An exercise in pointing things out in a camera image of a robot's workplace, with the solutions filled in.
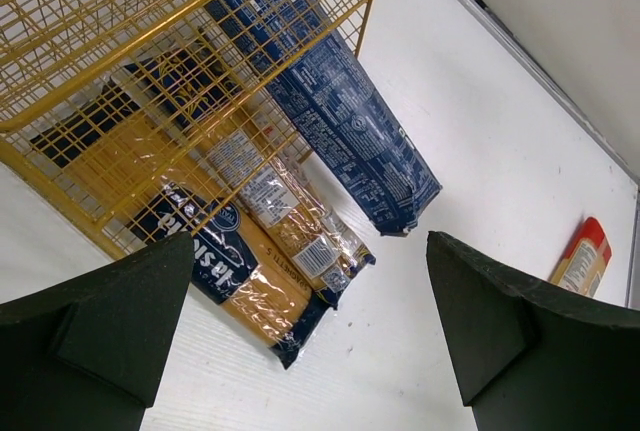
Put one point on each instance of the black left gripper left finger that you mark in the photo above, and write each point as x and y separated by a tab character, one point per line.
89	353

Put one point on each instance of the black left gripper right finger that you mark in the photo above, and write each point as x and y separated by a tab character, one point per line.
528	355

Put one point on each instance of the red spaghetti bag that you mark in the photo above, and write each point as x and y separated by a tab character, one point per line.
584	260

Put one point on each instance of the dark blue spaghetti bag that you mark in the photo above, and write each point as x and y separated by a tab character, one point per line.
127	164

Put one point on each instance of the blue-topped spaghetti bag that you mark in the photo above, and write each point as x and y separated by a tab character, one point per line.
195	90

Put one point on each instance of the blue pasta box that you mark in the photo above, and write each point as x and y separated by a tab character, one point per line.
303	49

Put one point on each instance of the gold wire mesh shelf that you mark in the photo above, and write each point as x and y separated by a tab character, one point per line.
58	54

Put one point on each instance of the aluminium frame rail right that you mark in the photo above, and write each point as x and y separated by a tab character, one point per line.
501	33

